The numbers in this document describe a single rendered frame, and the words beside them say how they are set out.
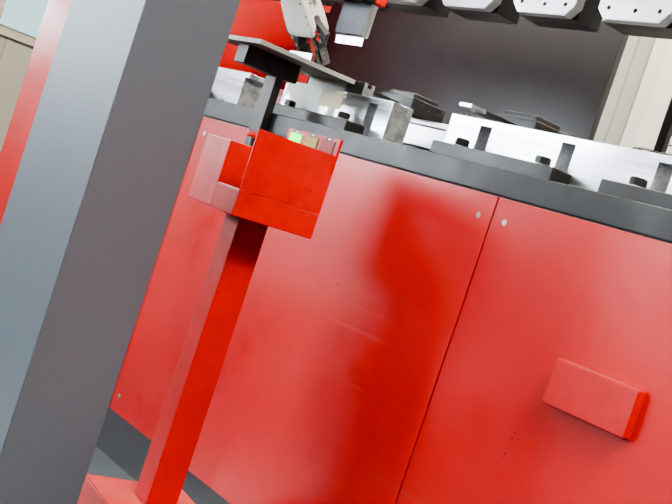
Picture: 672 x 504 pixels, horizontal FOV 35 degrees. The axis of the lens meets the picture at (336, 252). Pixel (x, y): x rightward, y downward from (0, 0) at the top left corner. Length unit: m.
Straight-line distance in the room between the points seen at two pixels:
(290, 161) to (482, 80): 1.11
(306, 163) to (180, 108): 0.25
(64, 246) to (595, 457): 0.84
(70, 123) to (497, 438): 0.82
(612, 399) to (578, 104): 1.17
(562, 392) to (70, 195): 0.79
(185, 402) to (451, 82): 1.34
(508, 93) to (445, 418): 1.18
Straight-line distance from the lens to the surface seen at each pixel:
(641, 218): 1.60
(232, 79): 2.70
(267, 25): 3.32
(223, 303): 1.87
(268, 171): 1.78
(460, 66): 2.89
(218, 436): 2.22
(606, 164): 1.81
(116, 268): 1.70
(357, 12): 2.43
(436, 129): 2.48
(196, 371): 1.89
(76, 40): 1.73
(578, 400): 1.58
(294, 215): 1.81
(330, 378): 1.98
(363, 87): 2.32
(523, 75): 2.73
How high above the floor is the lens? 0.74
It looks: 3 degrees down
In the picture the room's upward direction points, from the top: 18 degrees clockwise
